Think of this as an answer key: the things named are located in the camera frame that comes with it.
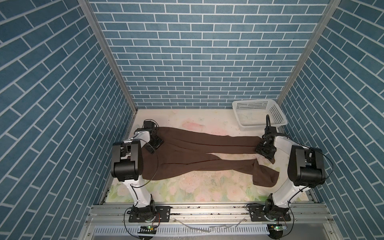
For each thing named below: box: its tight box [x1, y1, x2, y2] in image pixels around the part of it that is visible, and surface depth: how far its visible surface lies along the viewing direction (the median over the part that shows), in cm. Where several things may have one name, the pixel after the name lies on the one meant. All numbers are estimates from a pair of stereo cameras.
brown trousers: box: [141, 127, 280, 188], surface depth 95 cm
